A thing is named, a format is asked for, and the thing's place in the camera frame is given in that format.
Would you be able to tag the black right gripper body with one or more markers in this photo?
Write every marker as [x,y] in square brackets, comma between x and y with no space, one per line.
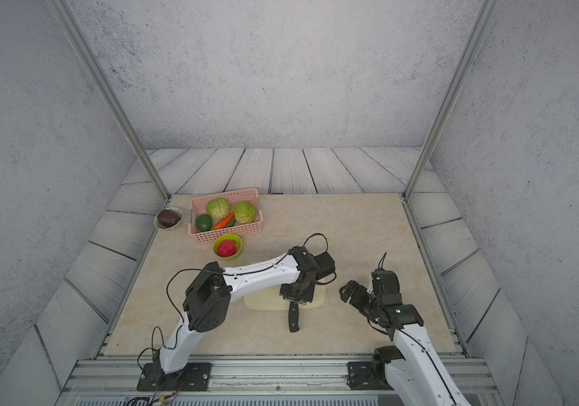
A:
[364,300]

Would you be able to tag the purple eggplant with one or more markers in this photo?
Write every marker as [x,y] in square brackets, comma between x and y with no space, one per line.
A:
[167,218]

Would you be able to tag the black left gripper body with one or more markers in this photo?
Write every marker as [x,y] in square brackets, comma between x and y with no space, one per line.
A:
[300,294]

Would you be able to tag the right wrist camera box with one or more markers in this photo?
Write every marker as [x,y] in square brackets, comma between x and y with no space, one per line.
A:
[385,282]

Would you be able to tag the red pomegranate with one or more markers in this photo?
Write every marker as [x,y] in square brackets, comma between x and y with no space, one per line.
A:
[227,248]

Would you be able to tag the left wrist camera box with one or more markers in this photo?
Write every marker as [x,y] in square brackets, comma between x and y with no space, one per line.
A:
[326,265]

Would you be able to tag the pink plastic basket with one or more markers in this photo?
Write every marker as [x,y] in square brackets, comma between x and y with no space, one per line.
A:
[198,206]

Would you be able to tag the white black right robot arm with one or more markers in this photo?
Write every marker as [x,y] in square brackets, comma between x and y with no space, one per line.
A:
[410,366]

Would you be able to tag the aluminium right frame post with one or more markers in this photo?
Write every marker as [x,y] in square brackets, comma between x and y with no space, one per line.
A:
[462,69]

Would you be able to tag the cream plastic cutting board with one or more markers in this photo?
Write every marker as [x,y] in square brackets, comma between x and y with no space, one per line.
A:
[270,300]

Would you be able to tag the green avocado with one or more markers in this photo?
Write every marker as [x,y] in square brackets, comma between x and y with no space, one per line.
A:
[204,223]

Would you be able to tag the lime green bowl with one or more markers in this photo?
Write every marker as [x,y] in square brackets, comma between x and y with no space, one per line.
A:
[228,236]

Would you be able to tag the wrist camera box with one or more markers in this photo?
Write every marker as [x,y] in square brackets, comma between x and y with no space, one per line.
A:
[326,265]
[385,282]

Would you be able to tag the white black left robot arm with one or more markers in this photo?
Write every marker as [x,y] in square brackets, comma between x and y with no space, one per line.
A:
[208,298]

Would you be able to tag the patterned ceramic cup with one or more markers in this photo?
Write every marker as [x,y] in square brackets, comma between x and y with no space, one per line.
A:
[179,211]

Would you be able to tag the aluminium left frame post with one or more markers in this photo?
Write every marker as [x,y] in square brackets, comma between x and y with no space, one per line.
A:
[73,32]

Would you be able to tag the orange carrot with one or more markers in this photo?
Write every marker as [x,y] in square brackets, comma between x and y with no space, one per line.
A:
[224,223]

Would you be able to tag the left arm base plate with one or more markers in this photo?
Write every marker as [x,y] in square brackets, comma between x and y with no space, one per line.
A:
[193,378]

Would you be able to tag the green cabbage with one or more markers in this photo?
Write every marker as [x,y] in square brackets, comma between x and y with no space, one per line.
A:
[218,209]
[245,212]

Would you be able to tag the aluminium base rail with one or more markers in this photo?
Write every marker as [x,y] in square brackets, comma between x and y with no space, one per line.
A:
[237,380]

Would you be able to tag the left green cabbage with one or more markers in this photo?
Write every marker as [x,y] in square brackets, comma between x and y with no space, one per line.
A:
[218,209]

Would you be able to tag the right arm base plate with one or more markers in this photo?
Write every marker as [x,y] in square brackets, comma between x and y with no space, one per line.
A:
[366,376]

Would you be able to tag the aluminium frame post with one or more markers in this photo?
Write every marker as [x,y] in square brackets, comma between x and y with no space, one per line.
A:
[73,32]
[462,69]

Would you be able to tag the black handled cleaver knife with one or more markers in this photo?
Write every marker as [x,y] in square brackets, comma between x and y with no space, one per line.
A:
[294,317]

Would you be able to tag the right green cabbage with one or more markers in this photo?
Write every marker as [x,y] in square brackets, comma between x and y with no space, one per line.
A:
[245,212]

